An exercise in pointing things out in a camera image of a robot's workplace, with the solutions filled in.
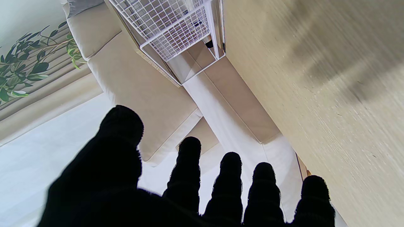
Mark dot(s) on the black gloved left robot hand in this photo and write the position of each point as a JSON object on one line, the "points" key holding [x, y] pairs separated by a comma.
{"points": [[104, 189]]}

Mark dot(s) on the beige pleated curtain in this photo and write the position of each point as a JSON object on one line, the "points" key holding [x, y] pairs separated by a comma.
{"points": [[47, 101]]}

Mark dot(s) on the beige fabric sofa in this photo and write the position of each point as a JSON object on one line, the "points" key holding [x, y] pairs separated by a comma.
{"points": [[132, 82]]}

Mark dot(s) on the tall leafy green plant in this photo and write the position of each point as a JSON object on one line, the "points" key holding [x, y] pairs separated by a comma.
{"points": [[15, 66]]}

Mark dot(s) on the grey sofa cushion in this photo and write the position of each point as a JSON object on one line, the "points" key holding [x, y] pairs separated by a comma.
{"points": [[82, 6]]}

